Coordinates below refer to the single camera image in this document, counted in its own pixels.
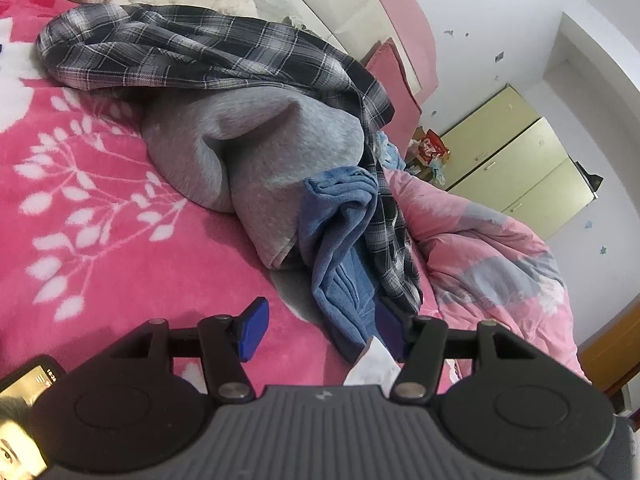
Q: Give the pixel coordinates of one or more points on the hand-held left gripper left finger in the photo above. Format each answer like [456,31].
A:
[252,330]

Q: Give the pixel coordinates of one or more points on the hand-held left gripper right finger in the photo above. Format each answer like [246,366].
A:
[389,325]

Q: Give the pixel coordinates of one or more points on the white shirt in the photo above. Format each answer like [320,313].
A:
[372,365]

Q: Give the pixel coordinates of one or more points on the blue garment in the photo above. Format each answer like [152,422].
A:
[335,260]

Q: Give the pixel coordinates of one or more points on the pink grey floral duvet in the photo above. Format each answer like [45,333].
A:
[475,260]

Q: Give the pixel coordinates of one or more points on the grey sweatshirt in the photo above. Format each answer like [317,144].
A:
[250,160]

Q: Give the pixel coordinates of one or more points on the light blue cloth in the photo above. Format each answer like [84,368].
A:
[387,152]

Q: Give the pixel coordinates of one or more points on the red snack bag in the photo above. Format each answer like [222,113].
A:
[431,146]

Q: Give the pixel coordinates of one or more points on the pale yellow wardrobe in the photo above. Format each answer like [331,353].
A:
[525,160]

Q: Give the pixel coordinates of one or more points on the brown wooden door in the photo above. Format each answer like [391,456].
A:
[610,355]

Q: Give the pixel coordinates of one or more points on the pink floral bed blanket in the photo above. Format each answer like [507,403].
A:
[100,160]

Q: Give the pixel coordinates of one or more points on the black smartphone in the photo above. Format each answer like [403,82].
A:
[25,410]

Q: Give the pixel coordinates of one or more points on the dark angular object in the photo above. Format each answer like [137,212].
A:
[590,177]

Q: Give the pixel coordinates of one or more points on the pink pillow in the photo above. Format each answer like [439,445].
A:
[390,65]

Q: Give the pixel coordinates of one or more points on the dark plaid shirt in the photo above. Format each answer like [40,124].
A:
[200,45]

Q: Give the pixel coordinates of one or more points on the pink white headboard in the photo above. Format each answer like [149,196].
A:
[325,5]

